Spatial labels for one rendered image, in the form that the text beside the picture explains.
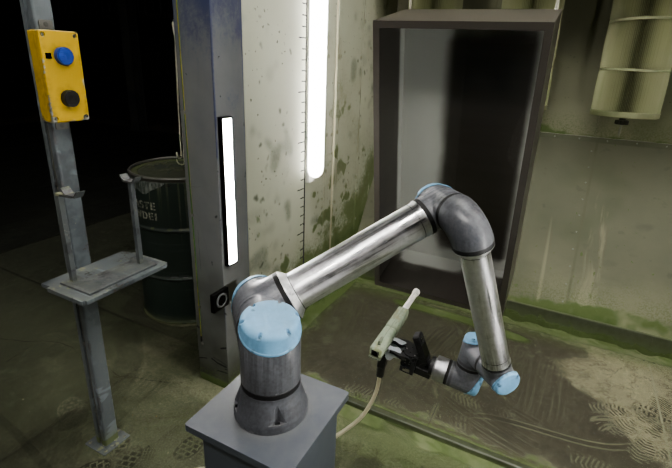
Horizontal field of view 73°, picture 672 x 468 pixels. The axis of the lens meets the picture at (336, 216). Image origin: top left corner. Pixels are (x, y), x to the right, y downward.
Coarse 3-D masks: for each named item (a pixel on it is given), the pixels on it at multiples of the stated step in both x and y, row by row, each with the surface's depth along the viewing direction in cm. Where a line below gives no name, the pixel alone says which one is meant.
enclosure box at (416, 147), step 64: (384, 64) 180; (448, 64) 192; (512, 64) 181; (384, 128) 194; (448, 128) 205; (512, 128) 193; (384, 192) 210; (512, 192) 206; (448, 256) 237; (512, 256) 182
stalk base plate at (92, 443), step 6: (120, 432) 188; (96, 438) 185; (120, 438) 185; (126, 438) 186; (90, 444) 182; (96, 444) 182; (114, 444) 182; (96, 450) 179; (102, 450) 179; (108, 450) 180
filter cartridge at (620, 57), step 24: (624, 0) 228; (648, 0) 220; (624, 24) 229; (648, 24) 223; (624, 48) 229; (648, 48) 225; (600, 72) 245; (624, 72) 231; (648, 72) 227; (600, 96) 244; (624, 96) 233; (648, 96) 230; (624, 120) 248
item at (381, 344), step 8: (416, 288) 199; (416, 296) 196; (408, 304) 188; (400, 312) 180; (408, 312) 182; (392, 320) 175; (400, 320) 175; (384, 328) 170; (392, 328) 170; (400, 328) 177; (384, 336) 165; (392, 336) 167; (376, 344) 161; (384, 344) 161; (376, 352) 158; (384, 352) 161; (384, 360) 171; (384, 368) 174
